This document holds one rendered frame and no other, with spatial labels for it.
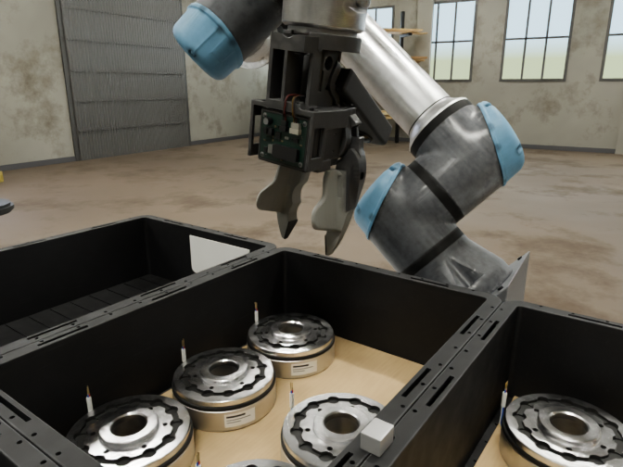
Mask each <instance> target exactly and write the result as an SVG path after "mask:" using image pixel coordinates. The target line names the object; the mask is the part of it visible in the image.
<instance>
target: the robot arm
mask: <svg viewBox="0 0 623 467"><path fill-rule="evenodd" d="M370 4H371V0H197V1H196V2H195V3H191V4H190V5H189V6H188V7H187V10H186V12H185V13H184V14H183V15H182V16H181V17H180V19H179V20H178V21H177V22H176V23H175V24H174V26H173V35H174V38H175V39H176V41H177V42H178V44H179V45H180V46H181V47H182V48H183V49H184V51H185V52H186V53H187V54H188V55H189V56H190V57H191V58H192V59H193V60H194V61H195V62H196V63H197V65H199V66H200V67H201V68H202V69H203V70H204V71H205V72H206V73H207V74H208V75H209V76H210V77H211V78H213V79H215V80H223V79H225V78H226V77H227V76H228V75H229V74H230V73H231V72H232V71H234V70H235V69H239V68H240V67H241V68H245V69H257V68H260V67H263V66H265V65H268V64H269V68H268V80H267V91H266V99H251V109H250V123H249V137H248V156H254V155H258V158H259V159H261V160H264V161H267V162H271V163H273V164H277V165H278V167H277V171H276V174H275V177H274V179H273V181H272V182H271V183H270V184H269V185H267V186H266V187H265V188H264V189H262V190H261V191H260V192H259V194H258V196H257V200H256V206H257V208H258V209H260V210H267V211H275V212H276V215H277V221H278V226H279V230H280V233H281V236H282V238H284V239H287V238H288V237H289V235H290V233H291V232H292V230H293V228H294V227H295V225H296V223H297V222H298V216H297V211H298V207H299V204H300V203H301V197H300V195H301V189H302V187H303V185H304V184H305V183H306V182H307V181H308V180H309V177H310V173H311V171H313V172H316V173H319V172H323V171H325V173H324V177H323V194H322V197H321V199H320V200H319V202H318V203H317V204H316V206H315V207H314V208H313V210H312V213H311V225H312V228H313V229H314V230H320V231H327V232H326V235H325V236H324V243H325V254H326V255H327V256H329V255H331V254H333V253H334V251H335V250H336V248H337V247H338V245H339V244H340V242H341V240H342V238H343V236H344V234H345V232H346V231H347V229H348V226H349V224H350V220H351V217H352V215H353V211H354V220H355V221H356V223H357V224H358V225H359V227H360V228H361V229H362V231H363V232H364V233H365V235H366V238H367V239H368V240H370V241H371V242H372V243H373V244H374V246H375V247H376V248H377V249H378V251H379V252H380V253H381V254H382V255H383V256H384V258H385V259H386V260H387V261H388V263H389V264H390V265H391V266H392V267H393V269H394V270H395V271H396V272H401V273H405V274H409V275H413V276H417V277H421V278H426V279H429V280H433V281H438V282H442V283H445V284H453V285H457V286H461V287H465V288H469V289H474V290H477V291H481V292H486V293H489V294H492V293H493V292H494V291H495V290H496V289H497V288H498V287H499V286H500V285H501V284H503V282H504V281H505V280H506V279H507V278H508V277H509V276H510V275H511V273H512V271H513V270H512V269H511V268H510V267H509V266H508V264H507V263H506V262H505V261H504V260H503V259H501V258H500V257H498V256H496V255H495V254H493V253H491V252H490V251H488V250H487V249H486V248H484V247H482V246H480V245H478V244H477V243H475V242H473V241H472V240H470V239H469V238H468V237H467V236H466V235H465V234H464V233H463V232H462V231H461V230H460V229H459V227H458V226H457V225H456V223H457V222H458V221H459V220H461V219H462V218H463V217H464V216H466V215H467V214H468V213H469V212H470V211H472V210H473V209H474V208H476V207H477V206H478V205H479V204H480V203H482V202H483V201H484V200H485V199H487V198H488V197H489V196H490V195H492V194H493V193H494V192H495V191H497V190H498V189H499V188H500V187H501V186H505V185H506V182H508V181H509V180H510V179H511V178H512V177H513V176H514V175H515V174H516V173H518V172H519V171H520V170H521V169H522V167H523V165H524V162H525V155H524V151H523V148H522V145H521V144H520V142H519V140H518V138H517V136H516V134H515V132H514V130H513V129H512V127H511V126H510V124H509V123H508V121H507V120H506V119H505V117H504V116H503V115H502V113H501V112H500V111H499V110H498V109H497V108H496V107H495V106H493V105H492V104H491V103H489V102H487V101H483V102H481V103H478V104H477V106H476V107H475V106H474V105H473V104H472V103H471V102H470V101H469V100H468V99H467V98H465V97H456V98H452V97H450V96H449V95H448V94H447V93H446V92H445V91H444V90H443V89H442V88H441V87H440V86H439V85H438V84H437V83H436V82H435V81H434V80H433V79H432V78H431V77H430V76H429V75H428V74H427V73H426V72H425V71H424V70H423V69H422V68H421V67H420V66H419V65H418V64H417V63H416V62H415V61H414V60H413V59H412V58H411V57H410V56H409V55H408V54H407V53H406V52H405V51H404V50H403V49H402V48H401V47H400V45H399V44H398V43H397V42H396V41H395V40H394V39H393V38H392V37H391V36H390V35H389V34H388V33H387V32H386V31H385V30H384V29H383V28H382V27H381V26H380V25H379V24H378V23H377V22H376V21H375V20H374V19H373V18H372V17H371V16H370V15H369V14H368V13H367V9H368V7H369V6H370ZM339 62H341V63H342V64H343V65H344V66H345V68H341V65H340V63H339ZM372 97H373V98H374V99H375V100H376V101H377V103H378V104H379V105H380V106H381V107H382V108H383V109H384V110H385V111H386V112H387V113H388V114H389V116H390V117H391V118H392V119H394V120H395V121H396V122H397V123H398V124H399V125H400V127H401V128H402V129H403V130H404V131H405V132H406V133H407V134H408V135H409V137H410V145H409V151H410V152H411V153H412V154H413V156H414V157H415V160H414V161H413V162H412V163H411V164H410V165H408V166H407V167H406V166H405V165H404V164H401V163H400V162H397V163H395V164H393V165H392V166H390V167H389V168H388V170H385V171H384V172H383V173H382V174H381V175H380V176H379V177H378V178H377V179H376V180H375V182H374V183H373V184H372V185H371V186H370V187H369V189H368V190H367V191H366V192H365V194H364V195H363V196H362V198H361V200H360V201H359V198H360V195H361V192H362V188H363V185H364V181H365V177H366V157H365V153H364V148H363V143H367V144H375V145H385V144H386V143H387V141H388V138H389V136H390V133H391V131H392V127H391V125H390V124H389V122H388V120H387V119H386V117H385V116H384V114H383V113H382V111H381V110H380V108H379V107H378V106H377V104H376V103H375V101H374V99H373V98H372ZM257 115H261V127H260V140H259V142H258V143H253V141H254V128H255V116H257ZM339 158H340V159H339ZM334 165H336V168H335V169H334V168H330V166H334ZM358 201H359V203H358ZM354 209H355V210H354Z"/></svg>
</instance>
